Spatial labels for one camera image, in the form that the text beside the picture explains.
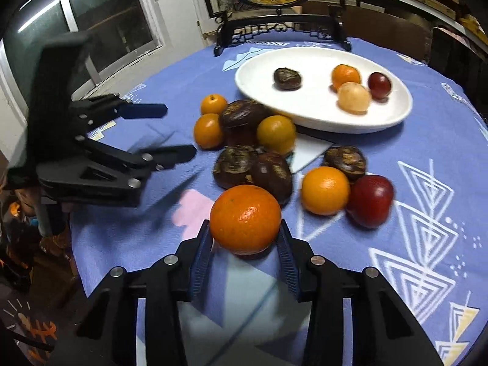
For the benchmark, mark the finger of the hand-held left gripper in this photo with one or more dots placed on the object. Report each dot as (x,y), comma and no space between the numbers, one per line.
(141,111)
(167,154)

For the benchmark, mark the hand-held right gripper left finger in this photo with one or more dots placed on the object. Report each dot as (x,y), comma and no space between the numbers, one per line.
(202,261)

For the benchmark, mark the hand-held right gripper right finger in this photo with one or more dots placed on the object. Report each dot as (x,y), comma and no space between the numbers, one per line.
(286,261)

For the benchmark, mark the small orange kumquat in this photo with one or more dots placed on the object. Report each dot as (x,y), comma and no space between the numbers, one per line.
(213,104)
(345,76)
(207,130)
(276,134)
(325,190)

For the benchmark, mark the large orange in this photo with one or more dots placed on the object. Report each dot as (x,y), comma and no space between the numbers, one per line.
(245,219)

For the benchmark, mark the dark brown water chestnut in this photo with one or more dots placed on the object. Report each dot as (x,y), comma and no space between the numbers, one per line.
(288,79)
(271,177)
(233,167)
(345,161)
(242,116)

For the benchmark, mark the large red plum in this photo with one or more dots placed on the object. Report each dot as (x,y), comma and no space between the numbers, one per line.
(369,201)

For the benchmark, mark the white oval plate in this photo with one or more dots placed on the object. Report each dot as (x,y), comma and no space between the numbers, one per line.
(267,95)

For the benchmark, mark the white framed window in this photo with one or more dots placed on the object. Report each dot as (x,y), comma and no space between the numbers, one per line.
(106,19)

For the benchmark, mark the blue printed tablecloth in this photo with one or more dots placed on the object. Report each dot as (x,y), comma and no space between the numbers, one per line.
(419,152)

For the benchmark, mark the pale yellow round fruit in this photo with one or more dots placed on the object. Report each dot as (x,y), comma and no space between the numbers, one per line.
(354,98)

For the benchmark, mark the dark red plum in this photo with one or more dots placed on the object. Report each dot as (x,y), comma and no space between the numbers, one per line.
(379,85)

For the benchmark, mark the brown board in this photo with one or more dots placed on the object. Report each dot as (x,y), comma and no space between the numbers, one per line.
(381,26)

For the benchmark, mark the dark chair backrest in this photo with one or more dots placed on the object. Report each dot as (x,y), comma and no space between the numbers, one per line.
(453,53)

